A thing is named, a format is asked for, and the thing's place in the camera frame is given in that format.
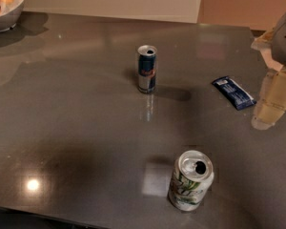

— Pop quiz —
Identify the silver metal fruit bowl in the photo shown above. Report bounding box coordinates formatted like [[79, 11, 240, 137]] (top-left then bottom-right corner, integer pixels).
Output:
[[0, 0, 25, 32]]

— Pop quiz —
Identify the blue silver Red Bull can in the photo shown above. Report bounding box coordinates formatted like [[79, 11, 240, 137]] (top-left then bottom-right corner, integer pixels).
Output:
[[137, 45, 156, 94]]

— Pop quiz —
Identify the green white 7up can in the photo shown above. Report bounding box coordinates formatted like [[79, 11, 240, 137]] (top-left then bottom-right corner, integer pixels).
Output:
[[168, 150, 215, 212]]

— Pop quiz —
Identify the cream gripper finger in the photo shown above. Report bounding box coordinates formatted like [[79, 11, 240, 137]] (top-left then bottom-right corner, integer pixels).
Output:
[[252, 68, 286, 130], [251, 30, 283, 71]]

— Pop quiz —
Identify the dark blue snack wrapper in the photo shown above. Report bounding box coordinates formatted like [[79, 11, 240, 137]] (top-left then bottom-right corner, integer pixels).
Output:
[[212, 76, 256, 111]]

